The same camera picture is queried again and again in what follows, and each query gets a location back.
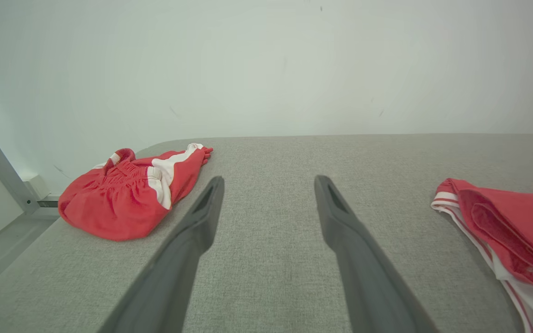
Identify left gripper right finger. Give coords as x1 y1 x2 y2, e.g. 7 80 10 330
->
313 174 439 333

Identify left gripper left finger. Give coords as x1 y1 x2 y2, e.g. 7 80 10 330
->
97 175 226 333

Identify red shorts with white stripe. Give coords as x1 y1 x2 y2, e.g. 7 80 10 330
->
57 142 214 242

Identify red basketball jersey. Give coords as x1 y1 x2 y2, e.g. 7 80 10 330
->
430 178 533 333

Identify white wall box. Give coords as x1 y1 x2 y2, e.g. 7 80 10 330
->
23 174 52 200

